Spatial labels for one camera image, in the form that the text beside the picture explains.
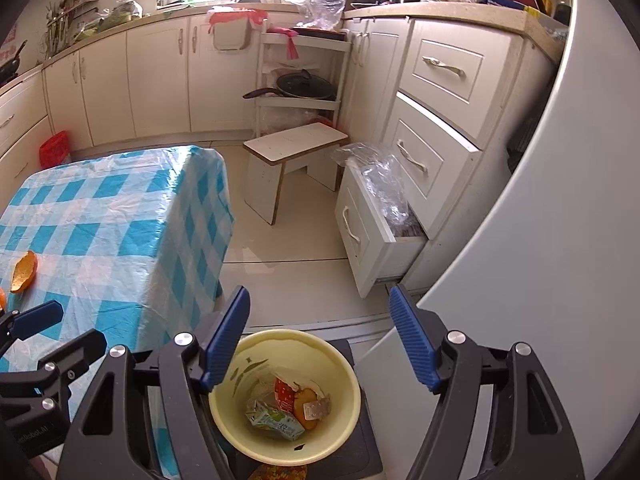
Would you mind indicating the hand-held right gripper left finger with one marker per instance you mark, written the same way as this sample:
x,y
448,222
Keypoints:
x,y
227,340

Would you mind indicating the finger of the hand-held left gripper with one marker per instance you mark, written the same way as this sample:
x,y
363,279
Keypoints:
x,y
37,319
80,347

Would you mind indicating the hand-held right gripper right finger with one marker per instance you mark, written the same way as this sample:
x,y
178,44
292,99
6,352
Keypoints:
x,y
412,340

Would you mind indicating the small orange peel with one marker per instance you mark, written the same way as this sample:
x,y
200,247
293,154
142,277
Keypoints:
x,y
2,300

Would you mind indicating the large orange peel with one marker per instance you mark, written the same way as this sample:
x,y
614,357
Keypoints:
x,y
25,272

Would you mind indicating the red snack wrapper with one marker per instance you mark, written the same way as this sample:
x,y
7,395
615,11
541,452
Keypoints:
x,y
286,392

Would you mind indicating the yellow plastic basin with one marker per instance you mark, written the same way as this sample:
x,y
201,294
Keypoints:
x,y
330,360

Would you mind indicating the grey green milk carton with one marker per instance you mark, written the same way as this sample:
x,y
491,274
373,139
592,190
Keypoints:
x,y
272,420

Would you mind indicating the curved orange peel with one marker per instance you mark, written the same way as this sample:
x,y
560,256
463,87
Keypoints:
x,y
302,417

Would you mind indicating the silver blister pack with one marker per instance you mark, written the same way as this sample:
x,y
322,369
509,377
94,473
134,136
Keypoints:
x,y
317,407

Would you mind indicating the open white drawer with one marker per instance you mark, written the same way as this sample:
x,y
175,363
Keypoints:
x,y
360,230

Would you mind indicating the blue white checkered tablecloth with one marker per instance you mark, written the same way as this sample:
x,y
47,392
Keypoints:
x,y
110,220

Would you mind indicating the orange patterned cloth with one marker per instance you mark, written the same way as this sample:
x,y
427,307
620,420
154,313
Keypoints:
x,y
280,472

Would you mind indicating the clear plastic bag in drawer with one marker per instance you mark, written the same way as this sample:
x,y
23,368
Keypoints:
x,y
380,180

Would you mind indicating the red plastic bag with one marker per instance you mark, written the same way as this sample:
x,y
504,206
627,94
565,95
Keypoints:
x,y
55,150

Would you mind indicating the deep white drawer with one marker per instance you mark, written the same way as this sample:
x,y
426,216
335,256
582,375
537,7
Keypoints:
x,y
420,155

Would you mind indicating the white refrigerator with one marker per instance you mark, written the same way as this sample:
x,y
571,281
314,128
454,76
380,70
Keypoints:
x,y
550,210

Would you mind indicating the white wooden stool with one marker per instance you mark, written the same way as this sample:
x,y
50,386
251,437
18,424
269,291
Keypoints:
x,y
295,140

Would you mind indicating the black wok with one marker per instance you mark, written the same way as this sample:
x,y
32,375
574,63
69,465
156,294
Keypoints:
x,y
10,67

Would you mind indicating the black pan with glass lid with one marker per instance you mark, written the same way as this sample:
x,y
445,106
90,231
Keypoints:
x,y
305,86

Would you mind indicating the white kitchen cabinets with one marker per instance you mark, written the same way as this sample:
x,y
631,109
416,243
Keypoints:
x,y
155,80

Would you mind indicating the shallow white drawer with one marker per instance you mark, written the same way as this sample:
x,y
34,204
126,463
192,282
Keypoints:
x,y
450,67

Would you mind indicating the white shelf rack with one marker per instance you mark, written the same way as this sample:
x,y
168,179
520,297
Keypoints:
x,y
340,65

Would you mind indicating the red cloth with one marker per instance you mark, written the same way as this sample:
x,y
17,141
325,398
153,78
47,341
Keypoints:
x,y
291,45

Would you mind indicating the white hanging bin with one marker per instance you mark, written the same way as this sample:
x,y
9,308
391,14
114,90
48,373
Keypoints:
x,y
232,37

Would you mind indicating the green vegetables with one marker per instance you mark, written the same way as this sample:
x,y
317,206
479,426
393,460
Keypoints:
x,y
120,15

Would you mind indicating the red bin liner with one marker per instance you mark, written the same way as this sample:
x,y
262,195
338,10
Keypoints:
x,y
235,14

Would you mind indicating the clear crumpled plastic bag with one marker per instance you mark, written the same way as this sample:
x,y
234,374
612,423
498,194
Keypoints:
x,y
325,7

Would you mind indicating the blue box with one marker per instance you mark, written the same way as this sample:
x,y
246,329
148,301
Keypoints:
x,y
505,1

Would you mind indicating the wall utensil rack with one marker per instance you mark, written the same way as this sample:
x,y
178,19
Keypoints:
x,y
67,15

